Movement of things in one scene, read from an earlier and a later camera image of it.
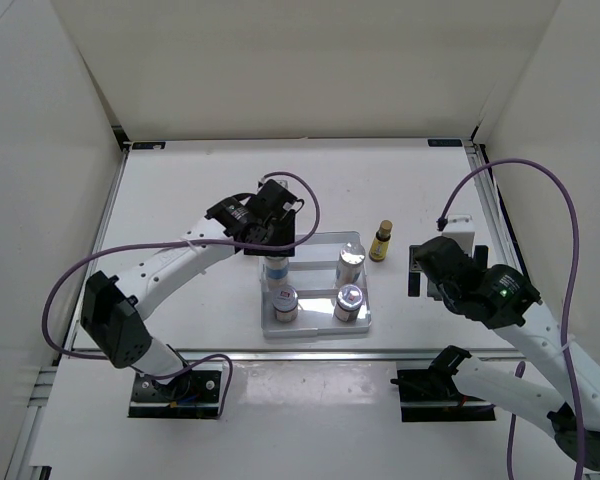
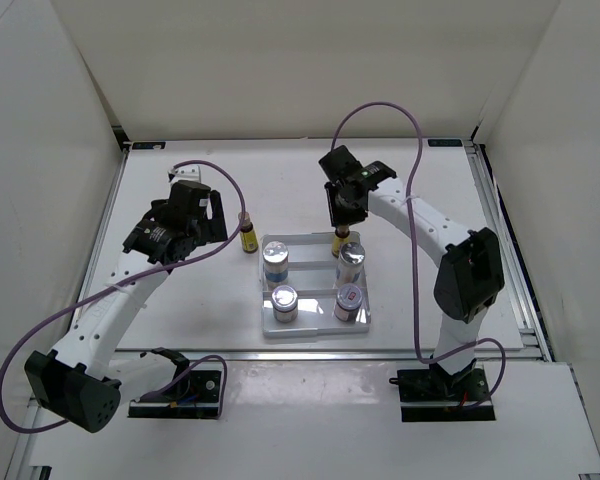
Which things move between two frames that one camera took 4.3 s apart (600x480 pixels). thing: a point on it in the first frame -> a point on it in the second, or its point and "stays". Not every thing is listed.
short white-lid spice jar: (348, 302) stays
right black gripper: (414, 277) -> (338, 218)
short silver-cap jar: (285, 303) stays
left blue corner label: (148, 145) stays
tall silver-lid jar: (350, 264) stays
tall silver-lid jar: (277, 271) stays
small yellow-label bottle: (379, 249) -> (340, 239)
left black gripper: (286, 230) -> (213, 229)
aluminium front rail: (304, 354) stays
